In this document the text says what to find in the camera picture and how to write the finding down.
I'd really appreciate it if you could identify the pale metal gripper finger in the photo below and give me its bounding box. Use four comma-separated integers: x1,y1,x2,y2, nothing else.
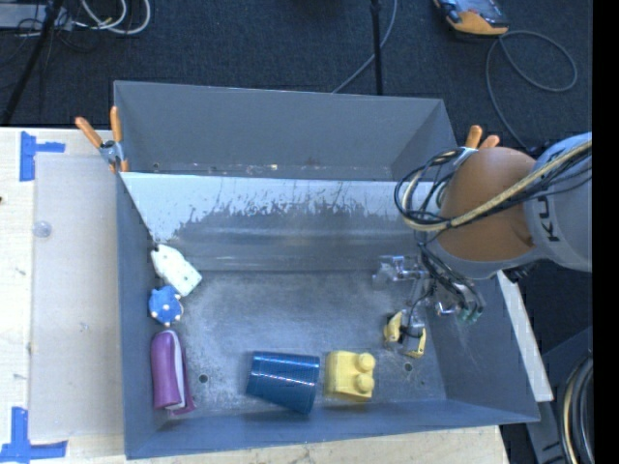
403,325,425,355
399,306,415,343

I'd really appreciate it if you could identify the yellow curved toy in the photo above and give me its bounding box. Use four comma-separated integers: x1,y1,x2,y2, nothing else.
382,308,428,360

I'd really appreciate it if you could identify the yellow toy brick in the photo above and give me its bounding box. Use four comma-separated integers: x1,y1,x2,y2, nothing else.
322,349,377,403

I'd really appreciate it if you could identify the grey metal bin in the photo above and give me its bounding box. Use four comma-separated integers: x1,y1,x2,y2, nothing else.
111,79,555,461

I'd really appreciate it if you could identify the blue cup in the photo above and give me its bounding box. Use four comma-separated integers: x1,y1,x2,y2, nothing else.
245,350,321,415

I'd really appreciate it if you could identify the white spotted toy block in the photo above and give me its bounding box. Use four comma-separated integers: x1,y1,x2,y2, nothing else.
149,243,203,297

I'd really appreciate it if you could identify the blue toy with orange dots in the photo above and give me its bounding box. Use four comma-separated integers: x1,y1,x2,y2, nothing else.
147,285,185,326

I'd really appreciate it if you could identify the purple and white toy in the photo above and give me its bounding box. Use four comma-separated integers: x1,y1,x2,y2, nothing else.
149,329,197,416

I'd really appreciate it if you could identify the pale wood flat board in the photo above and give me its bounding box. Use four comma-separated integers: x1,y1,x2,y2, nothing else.
26,152,125,447

